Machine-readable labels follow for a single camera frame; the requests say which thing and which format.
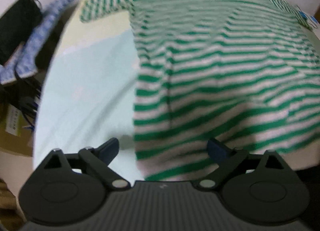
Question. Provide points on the black bag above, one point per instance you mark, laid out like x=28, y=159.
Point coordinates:
x=15, y=26

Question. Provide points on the green white striped shirt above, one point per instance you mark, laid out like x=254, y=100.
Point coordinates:
x=212, y=58

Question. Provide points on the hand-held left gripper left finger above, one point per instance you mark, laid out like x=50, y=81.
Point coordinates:
x=111, y=147

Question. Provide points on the cardboard box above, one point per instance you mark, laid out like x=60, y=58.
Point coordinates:
x=12, y=133

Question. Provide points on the blue checkered cloth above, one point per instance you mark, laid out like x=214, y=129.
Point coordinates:
x=37, y=38

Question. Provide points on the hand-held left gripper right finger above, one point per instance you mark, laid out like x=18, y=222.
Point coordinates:
x=217, y=149

